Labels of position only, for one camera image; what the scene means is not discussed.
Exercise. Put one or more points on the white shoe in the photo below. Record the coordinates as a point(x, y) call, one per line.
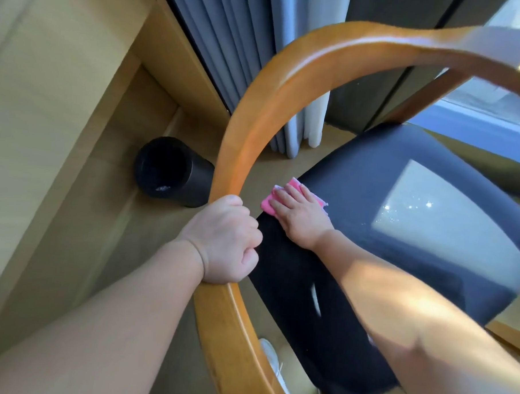
point(273, 363)

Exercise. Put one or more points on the wooden chair frame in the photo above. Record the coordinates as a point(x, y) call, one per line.
point(291, 75)

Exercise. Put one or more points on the person's left thumb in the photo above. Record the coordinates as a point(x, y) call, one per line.
point(249, 261)

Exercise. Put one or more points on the person's right forearm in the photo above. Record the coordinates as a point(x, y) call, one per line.
point(409, 321)

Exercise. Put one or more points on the person's right middle finger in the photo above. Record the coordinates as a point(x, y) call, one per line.
point(289, 198)

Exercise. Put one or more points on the window with sill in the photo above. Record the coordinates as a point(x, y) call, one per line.
point(482, 122)

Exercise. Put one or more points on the light wooden desk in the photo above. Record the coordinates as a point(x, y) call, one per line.
point(54, 87)

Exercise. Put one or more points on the person's left hand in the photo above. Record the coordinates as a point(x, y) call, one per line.
point(215, 240)

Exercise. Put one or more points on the dark grey curtain panel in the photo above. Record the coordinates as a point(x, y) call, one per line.
point(376, 88)

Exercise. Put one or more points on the white sheer curtain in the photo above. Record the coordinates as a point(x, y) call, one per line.
point(311, 7)

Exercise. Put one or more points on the person's left forearm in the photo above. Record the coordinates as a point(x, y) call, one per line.
point(108, 325)

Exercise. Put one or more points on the person's right hand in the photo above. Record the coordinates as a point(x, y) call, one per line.
point(304, 220)

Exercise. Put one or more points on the grey pleated curtain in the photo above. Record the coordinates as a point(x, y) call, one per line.
point(224, 38)

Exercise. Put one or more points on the dark chair seat cushion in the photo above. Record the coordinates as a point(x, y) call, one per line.
point(372, 186)

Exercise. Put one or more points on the person's right little finger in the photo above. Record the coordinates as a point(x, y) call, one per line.
point(309, 194)

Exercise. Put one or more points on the pink cleaning cloth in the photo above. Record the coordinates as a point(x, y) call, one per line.
point(267, 206)

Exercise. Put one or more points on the black round trash bin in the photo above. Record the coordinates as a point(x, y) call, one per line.
point(192, 174)

